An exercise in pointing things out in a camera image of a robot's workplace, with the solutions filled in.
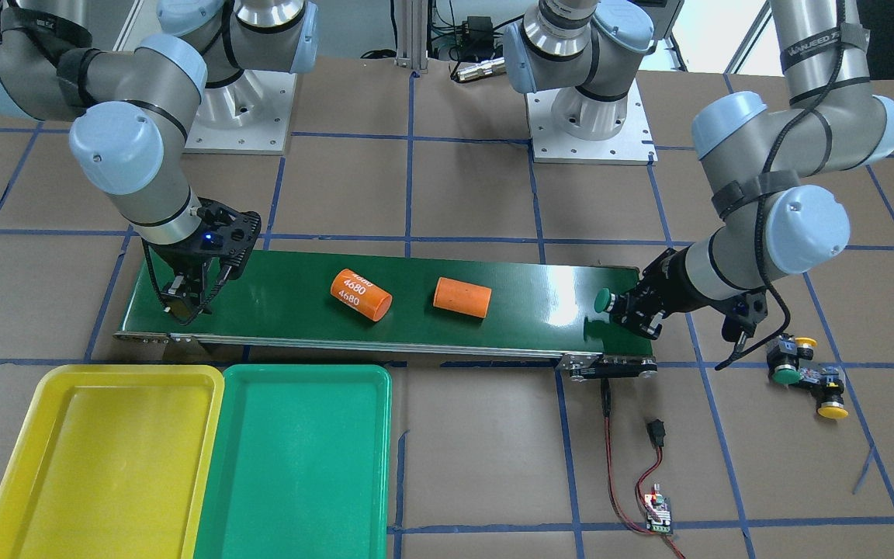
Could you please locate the small motor controller board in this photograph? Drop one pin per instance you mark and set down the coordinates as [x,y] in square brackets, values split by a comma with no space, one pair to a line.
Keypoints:
[657,509]

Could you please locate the orange cylinder with 4680 print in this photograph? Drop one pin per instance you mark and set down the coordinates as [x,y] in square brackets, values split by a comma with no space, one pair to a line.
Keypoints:
[358,293]

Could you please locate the yellow plastic tray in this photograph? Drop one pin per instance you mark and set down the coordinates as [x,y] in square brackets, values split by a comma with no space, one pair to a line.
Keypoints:
[111,462]

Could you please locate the aluminium frame post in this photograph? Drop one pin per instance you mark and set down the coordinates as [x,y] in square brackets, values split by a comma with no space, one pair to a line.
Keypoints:
[410,33]

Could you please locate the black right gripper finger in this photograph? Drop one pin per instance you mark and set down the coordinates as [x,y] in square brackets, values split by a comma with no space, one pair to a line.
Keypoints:
[179,302]
[204,307]

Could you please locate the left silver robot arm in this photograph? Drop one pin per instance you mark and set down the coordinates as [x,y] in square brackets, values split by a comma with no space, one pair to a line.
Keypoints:
[758,162]

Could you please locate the green push button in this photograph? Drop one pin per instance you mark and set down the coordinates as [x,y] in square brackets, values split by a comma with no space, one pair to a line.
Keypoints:
[607,302]
[782,357]

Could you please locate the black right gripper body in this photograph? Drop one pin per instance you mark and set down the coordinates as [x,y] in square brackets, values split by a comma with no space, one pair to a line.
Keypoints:
[176,258]

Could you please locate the black power adapter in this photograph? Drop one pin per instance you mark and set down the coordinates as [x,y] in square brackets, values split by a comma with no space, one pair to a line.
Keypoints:
[476,32]

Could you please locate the green plastic tray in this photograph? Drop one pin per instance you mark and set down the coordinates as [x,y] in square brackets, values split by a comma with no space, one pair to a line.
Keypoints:
[300,464]

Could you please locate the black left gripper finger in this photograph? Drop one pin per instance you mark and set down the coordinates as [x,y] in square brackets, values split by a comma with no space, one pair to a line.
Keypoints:
[646,325]
[642,301]

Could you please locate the green conveyor belt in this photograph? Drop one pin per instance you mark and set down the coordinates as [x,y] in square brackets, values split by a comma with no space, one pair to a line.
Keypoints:
[537,311]

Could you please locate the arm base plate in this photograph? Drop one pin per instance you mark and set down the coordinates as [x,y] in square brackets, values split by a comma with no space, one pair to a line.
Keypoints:
[250,116]
[567,128]

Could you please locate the plain orange cylinder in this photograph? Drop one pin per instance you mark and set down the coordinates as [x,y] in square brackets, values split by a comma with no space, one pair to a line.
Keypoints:
[461,297]

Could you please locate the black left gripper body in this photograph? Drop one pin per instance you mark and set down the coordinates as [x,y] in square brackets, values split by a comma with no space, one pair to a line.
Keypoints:
[669,280]

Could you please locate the yellow push button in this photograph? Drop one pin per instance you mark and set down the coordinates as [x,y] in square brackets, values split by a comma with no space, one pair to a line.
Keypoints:
[804,347]
[827,387]

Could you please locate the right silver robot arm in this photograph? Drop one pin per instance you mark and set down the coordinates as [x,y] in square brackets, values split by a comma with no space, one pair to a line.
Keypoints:
[131,112]

